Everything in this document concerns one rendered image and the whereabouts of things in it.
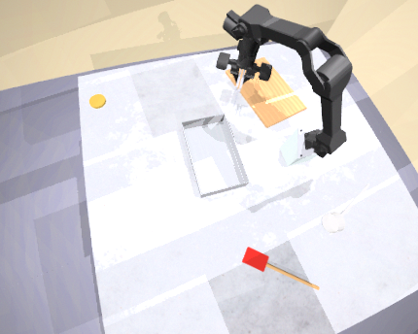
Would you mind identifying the yellow flat disc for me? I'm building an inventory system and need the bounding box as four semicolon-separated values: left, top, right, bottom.
89;94;107;109

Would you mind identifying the light wooden board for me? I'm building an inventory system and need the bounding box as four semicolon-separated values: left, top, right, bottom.
240;67;307;128

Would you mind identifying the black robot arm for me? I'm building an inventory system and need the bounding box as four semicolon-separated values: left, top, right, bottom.
223;5;353;158

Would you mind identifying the red spatula with wooden handle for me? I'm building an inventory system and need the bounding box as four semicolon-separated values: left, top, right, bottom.
242;248;319;290

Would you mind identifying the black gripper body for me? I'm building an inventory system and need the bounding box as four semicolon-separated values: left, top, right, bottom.
216;47;272;82

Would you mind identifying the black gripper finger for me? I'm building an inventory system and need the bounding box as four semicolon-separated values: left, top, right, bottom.
230;68;239;83
242;70;255;84

